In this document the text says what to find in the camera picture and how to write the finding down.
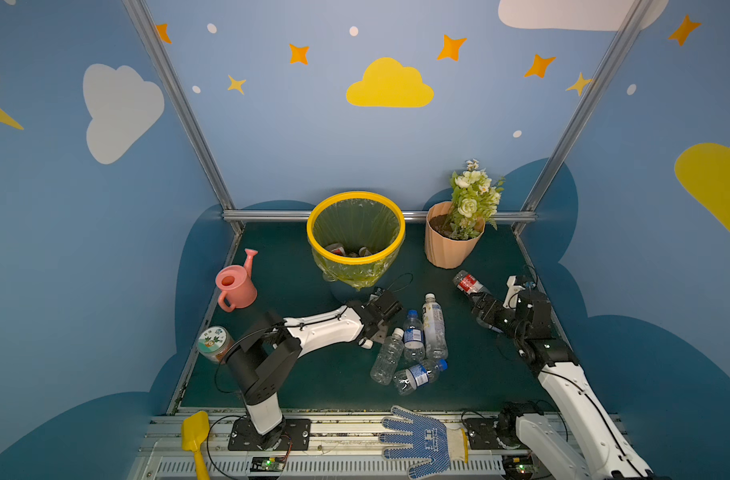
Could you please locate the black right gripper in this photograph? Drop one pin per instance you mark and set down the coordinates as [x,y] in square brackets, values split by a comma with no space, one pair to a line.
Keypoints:
[488,307]

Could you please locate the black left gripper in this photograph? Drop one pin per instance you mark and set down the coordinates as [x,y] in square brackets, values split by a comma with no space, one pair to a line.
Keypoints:
[386,306]

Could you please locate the tall bottle white label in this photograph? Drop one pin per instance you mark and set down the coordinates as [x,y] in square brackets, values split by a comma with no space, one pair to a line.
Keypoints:
[434,329]

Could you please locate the clear bottle white cap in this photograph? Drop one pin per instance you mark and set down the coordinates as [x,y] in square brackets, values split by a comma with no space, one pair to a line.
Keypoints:
[388,358]

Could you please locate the crushed clear bottle red label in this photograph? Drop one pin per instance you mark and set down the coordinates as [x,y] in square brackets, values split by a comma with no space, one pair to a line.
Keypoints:
[468,284]

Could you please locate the red yellow tea bottle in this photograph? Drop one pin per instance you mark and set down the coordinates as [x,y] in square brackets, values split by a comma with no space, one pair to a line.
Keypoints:
[337,249]

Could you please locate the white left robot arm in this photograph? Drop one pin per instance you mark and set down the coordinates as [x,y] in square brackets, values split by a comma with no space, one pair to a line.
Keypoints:
[261,360]

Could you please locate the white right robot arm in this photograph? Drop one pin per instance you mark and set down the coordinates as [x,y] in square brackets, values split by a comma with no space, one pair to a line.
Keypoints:
[601,452]

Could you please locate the blue ribbed trash bin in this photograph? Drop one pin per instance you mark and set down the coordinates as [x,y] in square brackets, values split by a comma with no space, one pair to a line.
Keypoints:
[359,287]

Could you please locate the yellow bin liner bag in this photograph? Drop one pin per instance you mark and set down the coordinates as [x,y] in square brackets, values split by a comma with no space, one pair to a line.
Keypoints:
[371,227]

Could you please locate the small bottle blue cap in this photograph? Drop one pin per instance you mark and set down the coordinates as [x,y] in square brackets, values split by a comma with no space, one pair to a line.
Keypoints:
[413,338]

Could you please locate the peach ribbed flower pot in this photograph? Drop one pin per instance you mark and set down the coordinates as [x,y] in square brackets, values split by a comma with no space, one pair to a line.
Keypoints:
[443,252]

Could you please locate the lying bottle blue label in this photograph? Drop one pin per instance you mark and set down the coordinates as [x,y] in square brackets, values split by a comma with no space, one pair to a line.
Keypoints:
[410,379]

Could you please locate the artificial white flower plant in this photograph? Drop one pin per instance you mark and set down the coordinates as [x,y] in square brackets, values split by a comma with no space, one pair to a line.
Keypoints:
[474,202]

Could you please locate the blue dotted work glove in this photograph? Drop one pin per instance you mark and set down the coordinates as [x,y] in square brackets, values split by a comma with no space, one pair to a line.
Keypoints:
[427,441]

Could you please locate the pink watering can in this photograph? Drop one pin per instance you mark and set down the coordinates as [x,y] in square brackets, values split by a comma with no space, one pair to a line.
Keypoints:
[237,290]

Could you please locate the round floral tin can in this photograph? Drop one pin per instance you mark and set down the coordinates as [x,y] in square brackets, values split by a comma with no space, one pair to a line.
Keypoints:
[214,343]

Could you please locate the yellow toy shovel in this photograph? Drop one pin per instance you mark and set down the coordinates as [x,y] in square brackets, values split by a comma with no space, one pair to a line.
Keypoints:
[195,431]

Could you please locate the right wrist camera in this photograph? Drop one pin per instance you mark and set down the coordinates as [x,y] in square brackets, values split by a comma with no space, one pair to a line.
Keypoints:
[516,284]

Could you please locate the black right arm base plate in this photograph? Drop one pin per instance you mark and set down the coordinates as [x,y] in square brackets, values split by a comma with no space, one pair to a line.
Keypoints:
[483,434]

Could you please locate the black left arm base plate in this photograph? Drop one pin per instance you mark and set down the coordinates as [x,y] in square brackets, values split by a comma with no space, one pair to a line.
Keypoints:
[293,434]

